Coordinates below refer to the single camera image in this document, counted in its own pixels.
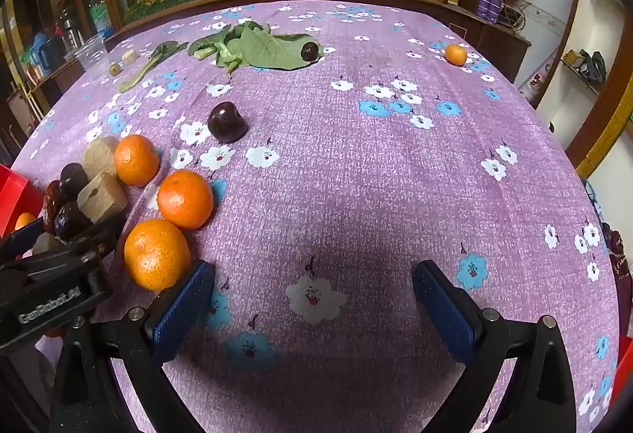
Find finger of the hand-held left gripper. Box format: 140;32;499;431
0;217;46;262
63;214;127;257

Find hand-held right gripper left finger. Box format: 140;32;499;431
49;259;217;433

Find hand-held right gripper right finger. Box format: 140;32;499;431
412;259;577;433

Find red tray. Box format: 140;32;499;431
0;165;45;238

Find wrinkled red date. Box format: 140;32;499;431
42;181;63;236

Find large dark plum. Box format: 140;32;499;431
207;101;249;143

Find beige corn cob piece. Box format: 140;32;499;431
77;171;128;223
82;137;122;181
32;232;66;258

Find purple floral tablecloth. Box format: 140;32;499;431
10;0;621;433

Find green bok choy stalk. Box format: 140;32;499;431
118;40;190;94

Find clear plastic cup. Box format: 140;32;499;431
74;36;110;72

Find blue jug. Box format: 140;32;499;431
27;32;65;78

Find steel thermos flask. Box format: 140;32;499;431
55;8;85;54

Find green plastic bottle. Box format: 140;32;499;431
88;0;114;39

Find green bok choy bunch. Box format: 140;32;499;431
187;22;263;74

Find large green leaf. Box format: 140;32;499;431
236;25;324;71

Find dark shoes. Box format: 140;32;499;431
564;48;608;85

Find purple bottles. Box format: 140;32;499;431
477;0;505;24

